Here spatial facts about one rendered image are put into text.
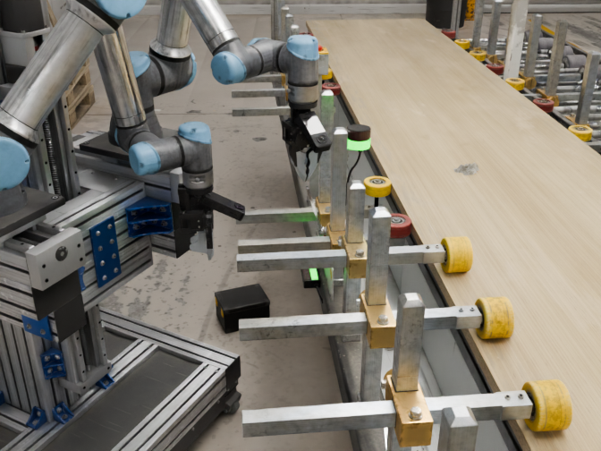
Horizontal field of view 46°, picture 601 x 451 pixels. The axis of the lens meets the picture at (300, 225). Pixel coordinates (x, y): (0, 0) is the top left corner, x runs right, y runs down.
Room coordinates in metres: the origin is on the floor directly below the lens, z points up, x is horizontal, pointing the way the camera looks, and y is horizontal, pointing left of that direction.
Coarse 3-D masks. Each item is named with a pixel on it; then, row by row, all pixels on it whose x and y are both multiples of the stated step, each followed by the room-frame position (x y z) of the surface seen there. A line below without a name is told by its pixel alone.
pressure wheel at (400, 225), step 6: (396, 216) 1.65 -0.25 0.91; (402, 216) 1.64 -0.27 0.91; (396, 222) 1.61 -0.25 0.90; (402, 222) 1.61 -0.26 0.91; (408, 222) 1.61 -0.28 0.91; (396, 228) 1.58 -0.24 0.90; (402, 228) 1.58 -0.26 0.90; (408, 228) 1.59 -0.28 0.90; (390, 234) 1.59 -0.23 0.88; (396, 234) 1.58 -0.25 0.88; (402, 234) 1.58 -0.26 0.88; (408, 234) 1.59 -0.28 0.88
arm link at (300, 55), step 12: (300, 36) 1.70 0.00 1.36; (312, 36) 1.70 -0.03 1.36; (288, 48) 1.67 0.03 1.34; (300, 48) 1.65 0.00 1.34; (312, 48) 1.66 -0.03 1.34; (288, 60) 1.66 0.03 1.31; (300, 60) 1.65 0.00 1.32; (312, 60) 1.65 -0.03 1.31; (288, 72) 1.67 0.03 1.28; (300, 72) 1.65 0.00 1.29; (312, 72) 1.65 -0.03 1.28; (300, 84) 1.65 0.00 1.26; (312, 84) 1.65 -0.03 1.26
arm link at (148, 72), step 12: (132, 60) 1.85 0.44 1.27; (144, 60) 1.85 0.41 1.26; (156, 60) 1.91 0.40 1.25; (144, 72) 1.84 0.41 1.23; (156, 72) 1.88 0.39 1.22; (144, 84) 1.84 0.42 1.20; (156, 84) 1.87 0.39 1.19; (144, 96) 1.83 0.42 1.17; (156, 96) 1.90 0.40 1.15; (144, 108) 1.83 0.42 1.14
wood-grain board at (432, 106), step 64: (384, 64) 3.22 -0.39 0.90; (448, 64) 3.22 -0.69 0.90; (384, 128) 2.35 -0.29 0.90; (448, 128) 2.35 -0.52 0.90; (512, 128) 2.35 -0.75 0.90; (448, 192) 1.80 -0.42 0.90; (512, 192) 1.80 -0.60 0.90; (576, 192) 1.80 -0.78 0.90; (512, 256) 1.44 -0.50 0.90; (576, 256) 1.44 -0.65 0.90; (576, 320) 1.18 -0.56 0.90; (512, 384) 0.98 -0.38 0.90; (576, 384) 0.98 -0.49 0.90; (576, 448) 0.83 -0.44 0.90
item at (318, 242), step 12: (240, 240) 1.60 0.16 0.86; (252, 240) 1.60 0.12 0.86; (264, 240) 1.60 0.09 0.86; (276, 240) 1.60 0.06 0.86; (288, 240) 1.60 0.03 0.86; (300, 240) 1.60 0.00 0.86; (312, 240) 1.60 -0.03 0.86; (324, 240) 1.60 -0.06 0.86; (396, 240) 1.60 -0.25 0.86; (240, 252) 1.57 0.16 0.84; (252, 252) 1.57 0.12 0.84; (264, 252) 1.57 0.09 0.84
